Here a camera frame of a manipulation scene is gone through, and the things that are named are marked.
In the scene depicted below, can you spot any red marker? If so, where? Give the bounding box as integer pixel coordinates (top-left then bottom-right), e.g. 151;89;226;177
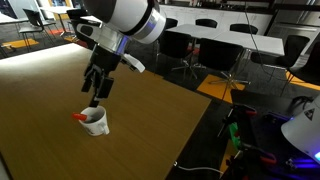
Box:
71;112;96;123

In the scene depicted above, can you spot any white cable with connector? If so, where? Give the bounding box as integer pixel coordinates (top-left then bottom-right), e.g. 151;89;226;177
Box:
173;161;224;175

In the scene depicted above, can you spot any black hanging cable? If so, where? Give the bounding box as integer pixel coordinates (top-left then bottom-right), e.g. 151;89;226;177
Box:
243;0;282;82

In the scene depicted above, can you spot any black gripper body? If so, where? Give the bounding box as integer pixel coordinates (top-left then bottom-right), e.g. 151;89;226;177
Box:
87;44;123;79

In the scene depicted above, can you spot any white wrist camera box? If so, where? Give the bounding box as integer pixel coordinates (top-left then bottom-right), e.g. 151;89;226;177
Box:
120;52;146;74

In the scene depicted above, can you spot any black office chair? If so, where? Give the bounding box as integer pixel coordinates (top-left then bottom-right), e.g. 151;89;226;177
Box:
65;8;98;44
229;23;259;35
195;18;219;29
165;17;179;30
18;8;58;52
156;30;198;80
197;37;252;101
250;34;311;98
287;41;320;88

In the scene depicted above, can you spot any small white table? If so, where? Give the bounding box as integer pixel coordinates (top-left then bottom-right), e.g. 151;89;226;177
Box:
0;12;29;26
39;5;76;21

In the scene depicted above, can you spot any green clamp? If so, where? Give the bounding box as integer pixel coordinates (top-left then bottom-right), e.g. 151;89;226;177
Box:
228;122;242;150

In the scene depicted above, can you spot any steel refrigerator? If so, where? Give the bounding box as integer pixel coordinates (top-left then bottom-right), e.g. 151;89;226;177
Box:
266;0;320;51

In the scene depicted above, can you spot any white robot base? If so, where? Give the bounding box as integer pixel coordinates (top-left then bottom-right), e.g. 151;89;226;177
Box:
280;94;320;165

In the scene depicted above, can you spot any long white table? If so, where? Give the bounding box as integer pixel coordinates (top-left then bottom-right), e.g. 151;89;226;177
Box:
165;23;286;58

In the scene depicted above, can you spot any black stand with red handle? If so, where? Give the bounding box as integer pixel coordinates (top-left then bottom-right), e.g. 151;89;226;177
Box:
225;143;278;180
217;103;259;140

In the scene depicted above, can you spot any white mug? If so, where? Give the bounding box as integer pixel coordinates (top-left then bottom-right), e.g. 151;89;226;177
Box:
78;105;111;137

